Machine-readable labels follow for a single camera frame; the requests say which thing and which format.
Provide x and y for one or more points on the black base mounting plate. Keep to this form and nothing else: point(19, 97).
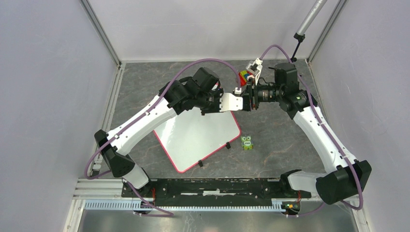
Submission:
point(203, 192)

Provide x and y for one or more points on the colourful toy brick stack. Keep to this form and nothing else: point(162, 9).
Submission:
point(244, 77)

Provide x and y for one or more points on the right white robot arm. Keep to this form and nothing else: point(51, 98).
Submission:
point(345, 176)

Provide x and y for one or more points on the grey slotted cable duct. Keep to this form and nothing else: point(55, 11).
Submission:
point(138, 205)

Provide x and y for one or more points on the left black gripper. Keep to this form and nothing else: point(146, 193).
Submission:
point(216, 108)

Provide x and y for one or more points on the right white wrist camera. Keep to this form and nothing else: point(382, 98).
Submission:
point(255, 68)

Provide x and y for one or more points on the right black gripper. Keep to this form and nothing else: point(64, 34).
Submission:
point(250, 97)

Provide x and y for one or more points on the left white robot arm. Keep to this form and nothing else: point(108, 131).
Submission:
point(202, 91)

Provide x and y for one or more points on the green owl eraser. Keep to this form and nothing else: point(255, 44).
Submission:
point(246, 142)

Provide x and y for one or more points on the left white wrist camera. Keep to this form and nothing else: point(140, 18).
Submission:
point(229, 102)

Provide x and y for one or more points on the black tripod stand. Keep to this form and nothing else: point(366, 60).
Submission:
point(300, 33)

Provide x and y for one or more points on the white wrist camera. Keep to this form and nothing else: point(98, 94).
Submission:
point(255, 68)
point(229, 102)

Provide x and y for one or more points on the pink framed whiteboard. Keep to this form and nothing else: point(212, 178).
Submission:
point(191, 137)

